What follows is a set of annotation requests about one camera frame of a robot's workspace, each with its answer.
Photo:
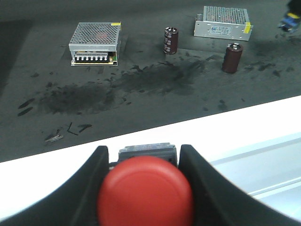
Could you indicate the rear brown capacitor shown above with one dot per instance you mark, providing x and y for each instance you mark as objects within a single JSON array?
[{"x": 170, "y": 40}]

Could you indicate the mesh power supply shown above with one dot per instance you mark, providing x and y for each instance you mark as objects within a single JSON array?
[
  {"x": 95, "y": 44},
  {"x": 223, "y": 23}
]

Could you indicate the yellow mushroom push button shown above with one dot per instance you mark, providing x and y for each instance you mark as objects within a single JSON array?
[{"x": 292, "y": 18}]

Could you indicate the red mushroom push button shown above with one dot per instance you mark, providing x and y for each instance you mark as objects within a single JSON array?
[{"x": 145, "y": 188}]

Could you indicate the left mesh power supply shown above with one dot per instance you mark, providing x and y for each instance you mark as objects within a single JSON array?
[{"x": 95, "y": 44}]

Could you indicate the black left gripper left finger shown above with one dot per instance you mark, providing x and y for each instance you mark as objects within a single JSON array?
[{"x": 74, "y": 202}]

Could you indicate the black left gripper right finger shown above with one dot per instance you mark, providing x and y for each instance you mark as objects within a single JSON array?
[{"x": 217, "y": 202}]

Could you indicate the brown capacitor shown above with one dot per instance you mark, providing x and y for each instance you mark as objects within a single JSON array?
[
  {"x": 232, "y": 57},
  {"x": 170, "y": 40}
]

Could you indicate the front brown capacitor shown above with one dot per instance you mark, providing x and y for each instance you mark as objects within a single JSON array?
[{"x": 232, "y": 57}]

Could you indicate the right mesh power supply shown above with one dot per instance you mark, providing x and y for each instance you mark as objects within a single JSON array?
[{"x": 223, "y": 23}]

